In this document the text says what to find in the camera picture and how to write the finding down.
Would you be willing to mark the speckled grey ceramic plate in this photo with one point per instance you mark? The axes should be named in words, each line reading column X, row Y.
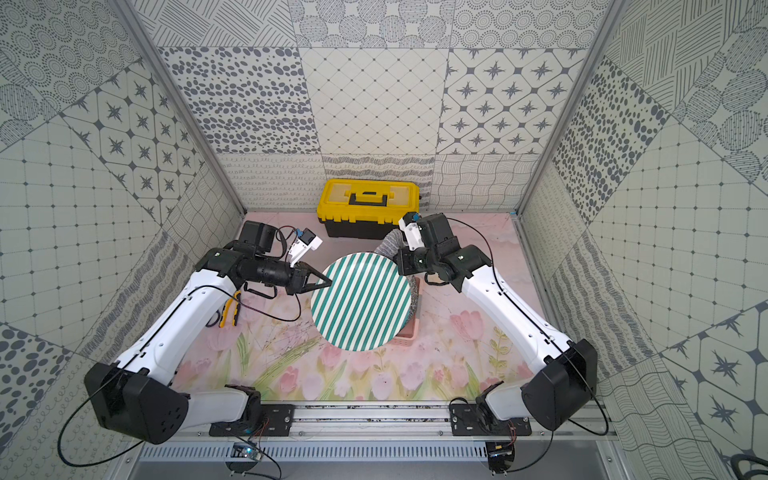
column 408, row 328

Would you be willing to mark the yellow and black toolbox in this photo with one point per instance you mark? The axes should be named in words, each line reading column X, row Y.
column 365, row 209

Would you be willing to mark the pink perforated plastic basket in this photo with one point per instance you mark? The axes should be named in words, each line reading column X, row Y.
column 405, row 342

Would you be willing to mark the grey fluffy cloth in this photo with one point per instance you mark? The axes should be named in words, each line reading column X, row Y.
column 392, row 245

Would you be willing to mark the yellow handled pliers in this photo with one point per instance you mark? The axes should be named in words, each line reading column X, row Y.
column 230, row 314

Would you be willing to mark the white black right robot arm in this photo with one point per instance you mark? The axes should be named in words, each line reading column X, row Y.
column 564, row 371

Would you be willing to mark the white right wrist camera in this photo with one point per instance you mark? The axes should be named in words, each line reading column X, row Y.
column 409, row 226

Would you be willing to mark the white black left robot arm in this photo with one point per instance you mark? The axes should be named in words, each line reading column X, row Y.
column 134, row 395

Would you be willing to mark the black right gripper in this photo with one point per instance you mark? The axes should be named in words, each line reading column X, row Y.
column 404, row 264

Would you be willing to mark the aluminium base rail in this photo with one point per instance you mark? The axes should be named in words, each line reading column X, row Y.
column 429, row 420

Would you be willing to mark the green white striped plate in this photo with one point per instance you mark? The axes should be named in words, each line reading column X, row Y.
column 366, row 304

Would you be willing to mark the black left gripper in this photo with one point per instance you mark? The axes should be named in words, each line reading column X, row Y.
column 298, row 278

